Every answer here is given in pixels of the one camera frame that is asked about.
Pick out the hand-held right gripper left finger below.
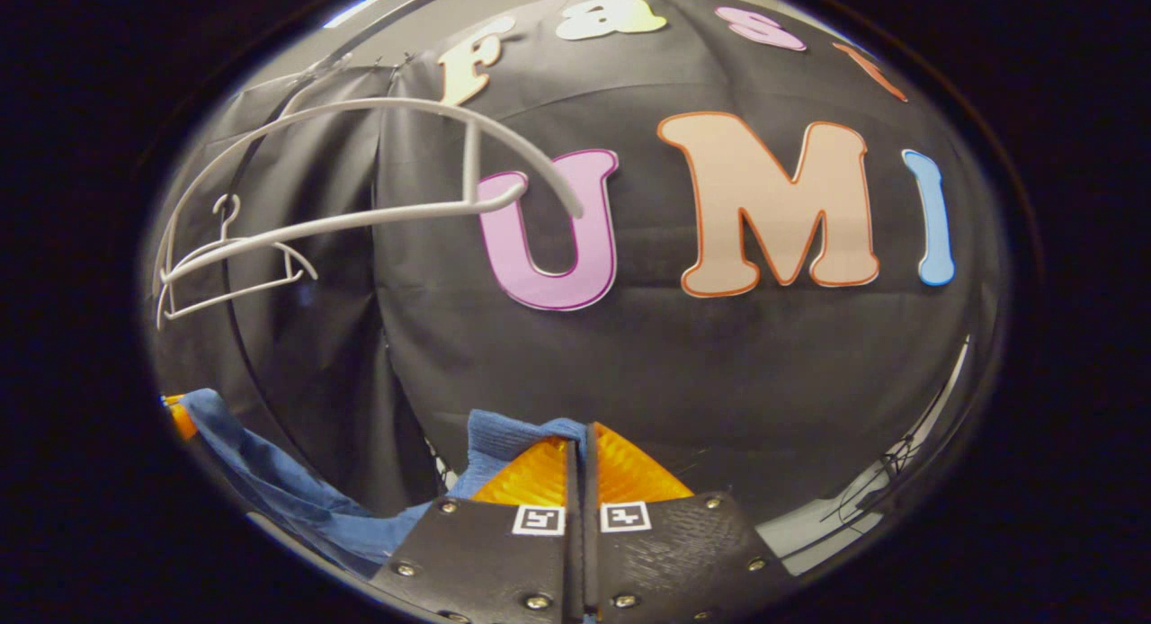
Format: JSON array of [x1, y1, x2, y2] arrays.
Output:
[[369, 435, 586, 624]]

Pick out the black cable tangle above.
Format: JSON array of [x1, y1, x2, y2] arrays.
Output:
[[836, 431, 932, 528]]

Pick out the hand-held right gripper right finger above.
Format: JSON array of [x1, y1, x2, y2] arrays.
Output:
[[584, 421, 799, 624]]

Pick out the white empty hanger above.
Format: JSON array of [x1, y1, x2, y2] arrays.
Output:
[[160, 194, 318, 324]]

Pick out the blue corduroy jacket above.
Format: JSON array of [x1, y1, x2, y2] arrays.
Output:
[[166, 388, 590, 580]]

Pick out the white hanger with taped hook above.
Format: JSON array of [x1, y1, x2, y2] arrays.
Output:
[[153, 58, 585, 330]]

